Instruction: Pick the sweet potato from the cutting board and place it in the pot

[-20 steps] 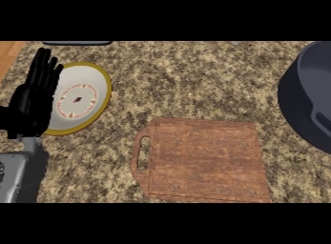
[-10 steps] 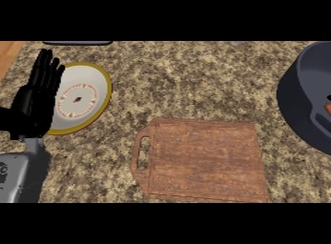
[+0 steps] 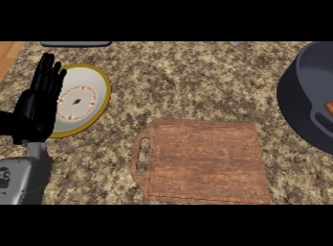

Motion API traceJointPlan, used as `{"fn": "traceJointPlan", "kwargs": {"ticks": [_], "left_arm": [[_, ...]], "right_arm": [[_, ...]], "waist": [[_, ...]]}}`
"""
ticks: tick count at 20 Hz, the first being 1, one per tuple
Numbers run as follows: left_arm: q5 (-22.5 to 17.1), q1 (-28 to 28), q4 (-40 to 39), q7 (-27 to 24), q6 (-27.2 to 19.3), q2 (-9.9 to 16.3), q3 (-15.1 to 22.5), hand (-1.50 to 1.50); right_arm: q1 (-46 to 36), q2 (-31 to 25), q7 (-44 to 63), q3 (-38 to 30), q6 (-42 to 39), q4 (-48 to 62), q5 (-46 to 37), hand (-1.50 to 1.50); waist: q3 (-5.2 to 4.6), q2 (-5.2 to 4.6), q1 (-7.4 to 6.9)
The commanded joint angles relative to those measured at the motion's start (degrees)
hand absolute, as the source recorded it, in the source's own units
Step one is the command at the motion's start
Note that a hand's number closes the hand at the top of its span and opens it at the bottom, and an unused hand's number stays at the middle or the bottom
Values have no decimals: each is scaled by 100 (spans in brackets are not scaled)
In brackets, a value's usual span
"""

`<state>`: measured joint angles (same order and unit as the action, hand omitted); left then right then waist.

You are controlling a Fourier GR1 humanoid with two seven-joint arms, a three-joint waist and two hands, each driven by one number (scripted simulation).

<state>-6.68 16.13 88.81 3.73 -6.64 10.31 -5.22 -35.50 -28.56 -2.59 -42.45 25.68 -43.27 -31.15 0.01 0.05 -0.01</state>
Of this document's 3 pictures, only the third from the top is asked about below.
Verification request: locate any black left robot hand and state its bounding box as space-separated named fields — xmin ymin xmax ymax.
xmin=0 ymin=52 xmax=68 ymax=145

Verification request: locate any brown wooden cutting board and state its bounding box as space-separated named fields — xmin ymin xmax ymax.
xmin=130 ymin=118 xmax=273 ymax=205

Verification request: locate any dark grey pot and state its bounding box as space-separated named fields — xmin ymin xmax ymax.
xmin=276 ymin=41 xmax=333 ymax=158

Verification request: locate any white plate with yellow rim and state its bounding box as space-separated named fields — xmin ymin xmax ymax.
xmin=49 ymin=63 xmax=112 ymax=139

